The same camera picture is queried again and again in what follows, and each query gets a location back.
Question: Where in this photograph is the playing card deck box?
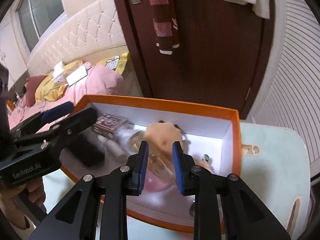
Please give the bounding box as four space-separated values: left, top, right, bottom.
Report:
92 114 127 139

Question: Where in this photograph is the dark red pillow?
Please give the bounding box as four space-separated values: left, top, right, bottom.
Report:
25 75 47 107

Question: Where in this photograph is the white charger adapter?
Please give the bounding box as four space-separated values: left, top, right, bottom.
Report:
52 61 65 83

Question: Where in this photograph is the yellow pillow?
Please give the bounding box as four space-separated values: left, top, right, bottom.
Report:
35 53 130 102

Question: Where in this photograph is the orange cardboard box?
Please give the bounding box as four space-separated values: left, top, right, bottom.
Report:
74 95 241 233

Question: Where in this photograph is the pink bed quilt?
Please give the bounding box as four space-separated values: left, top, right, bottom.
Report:
8 65 128 129

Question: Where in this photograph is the pig figure keychain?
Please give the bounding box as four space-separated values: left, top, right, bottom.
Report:
193 154 214 174

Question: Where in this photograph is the window with grey glass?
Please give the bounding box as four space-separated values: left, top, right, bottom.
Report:
17 0 64 51

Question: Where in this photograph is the cartoon light green table mat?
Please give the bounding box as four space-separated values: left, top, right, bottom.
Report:
43 122 310 239

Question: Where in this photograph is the dark brown wooden door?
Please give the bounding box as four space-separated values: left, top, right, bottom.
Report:
114 0 274 119

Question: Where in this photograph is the brown bear plush keychain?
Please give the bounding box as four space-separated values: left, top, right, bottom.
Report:
144 122 184 157

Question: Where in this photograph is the maroon pink striped scarf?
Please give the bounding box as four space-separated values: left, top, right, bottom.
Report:
149 0 180 55

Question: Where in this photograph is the white louvered closet door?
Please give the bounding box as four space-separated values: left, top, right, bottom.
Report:
247 0 319 174

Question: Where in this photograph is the black small box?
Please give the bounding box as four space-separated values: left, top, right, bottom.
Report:
66 134 105 167

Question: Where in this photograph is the silver clear capsule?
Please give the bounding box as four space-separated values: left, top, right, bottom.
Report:
189 200 196 217

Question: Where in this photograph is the cream tufted headboard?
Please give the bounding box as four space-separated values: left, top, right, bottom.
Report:
27 0 126 76

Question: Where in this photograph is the pink translucent heart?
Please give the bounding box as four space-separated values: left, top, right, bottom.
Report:
144 170 175 192

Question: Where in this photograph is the person's left hand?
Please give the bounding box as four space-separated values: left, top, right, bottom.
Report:
0 177 47 230

